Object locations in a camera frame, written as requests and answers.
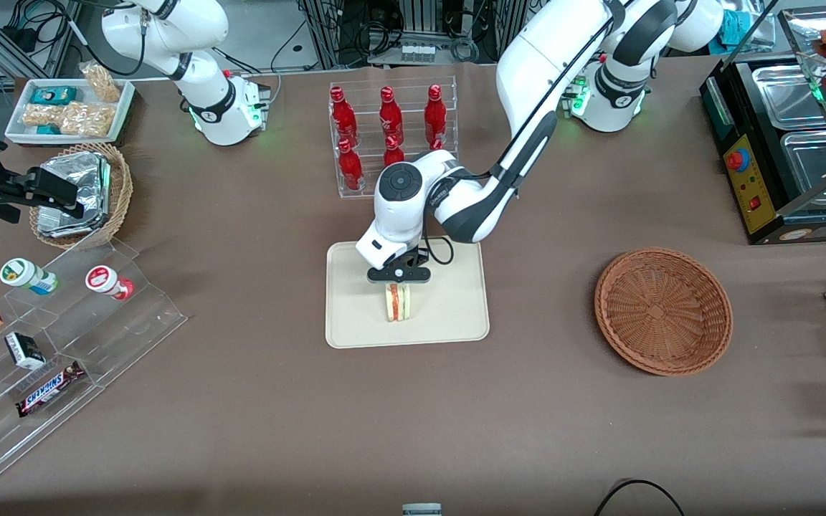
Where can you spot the grey device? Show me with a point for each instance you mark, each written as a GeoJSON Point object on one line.
{"type": "Point", "coordinates": [421, 509]}

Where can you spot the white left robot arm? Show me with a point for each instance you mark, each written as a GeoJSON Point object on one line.
{"type": "Point", "coordinates": [528, 57]}

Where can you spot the puffed rice snack bag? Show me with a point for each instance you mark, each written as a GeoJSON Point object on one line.
{"type": "Point", "coordinates": [87, 120]}
{"type": "Point", "coordinates": [40, 115]}

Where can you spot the white power strip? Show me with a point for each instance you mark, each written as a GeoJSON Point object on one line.
{"type": "Point", "coordinates": [417, 52]}

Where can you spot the red emergency stop button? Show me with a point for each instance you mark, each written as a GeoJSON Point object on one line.
{"type": "Point", "coordinates": [738, 160]}

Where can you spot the white rectangular snack tray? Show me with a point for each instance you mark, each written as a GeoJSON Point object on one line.
{"type": "Point", "coordinates": [122, 107]}

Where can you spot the triangular sandwich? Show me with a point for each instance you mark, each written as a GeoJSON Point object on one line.
{"type": "Point", "coordinates": [399, 304]}

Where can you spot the small black white box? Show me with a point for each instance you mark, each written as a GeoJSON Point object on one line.
{"type": "Point", "coordinates": [24, 351]}

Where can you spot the black food warmer appliance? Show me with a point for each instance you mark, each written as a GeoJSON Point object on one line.
{"type": "Point", "coordinates": [725, 107]}

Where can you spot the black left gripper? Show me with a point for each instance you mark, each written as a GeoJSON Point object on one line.
{"type": "Point", "coordinates": [420, 259]}

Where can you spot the beige rectangular tray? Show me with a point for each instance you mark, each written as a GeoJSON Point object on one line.
{"type": "Point", "coordinates": [449, 315]}

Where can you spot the round brown wicker basket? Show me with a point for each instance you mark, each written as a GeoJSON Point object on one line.
{"type": "Point", "coordinates": [660, 312]}

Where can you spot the clear acrylic tiered display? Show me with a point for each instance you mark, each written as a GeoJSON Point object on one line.
{"type": "Point", "coordinates": [133, 322]}

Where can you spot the clear acrylic bottle rack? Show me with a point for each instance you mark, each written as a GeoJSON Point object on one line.
{"type": "Point", "coordinates": [370, 107]}

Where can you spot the teal cloth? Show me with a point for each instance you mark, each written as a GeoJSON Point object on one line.
{"type": "Point", "coordinates": [732, 29]}

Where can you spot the snickers chocolate bar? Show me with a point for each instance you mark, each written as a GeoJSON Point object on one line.
{"type": "Point", "coordinates": [51, 388]}

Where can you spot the green lid yogurt cup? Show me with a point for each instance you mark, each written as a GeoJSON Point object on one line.
{"type": "Point", "coordinates": [22, 274]}

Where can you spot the foil wrapped packet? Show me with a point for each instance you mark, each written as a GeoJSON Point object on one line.
{"type": "Point", "coordinates": [62, 226]}
{"type": "Point", "coordinates": [87, 175]}

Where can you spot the red lid yogurt cup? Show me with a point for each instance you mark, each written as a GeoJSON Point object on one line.
{"type": "Point", "coordinates": [103, 279]}

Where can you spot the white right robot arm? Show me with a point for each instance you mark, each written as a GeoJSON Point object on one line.
{"type": "Point", "coordinates": [205, 93]}

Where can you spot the clear bag of crackers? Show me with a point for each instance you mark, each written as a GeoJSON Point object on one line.
{"type": "Point", "coordinates": [101, 82]}

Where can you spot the red cola bottle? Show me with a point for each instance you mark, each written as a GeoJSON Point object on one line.
{"type": "Point", "coordinates": [389, 118]}
{"type": "Point", "coordinates": [350, 170]}
{"type": "Point", "coordinates": [436, 144]}
{"type": "Point", "coordinates": [344, 118]}
{"type": "Point", "coordinates": [435, 115]}
{"type": "Point", "coordinates": [393, 152]}

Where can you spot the small teal snack packet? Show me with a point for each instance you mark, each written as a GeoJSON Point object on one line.
{"type": "Point", "coordinates": [47, 130]}

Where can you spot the tan wicker basket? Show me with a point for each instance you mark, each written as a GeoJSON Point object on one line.
{"type": "Point", "coordinates": [120, 193]}

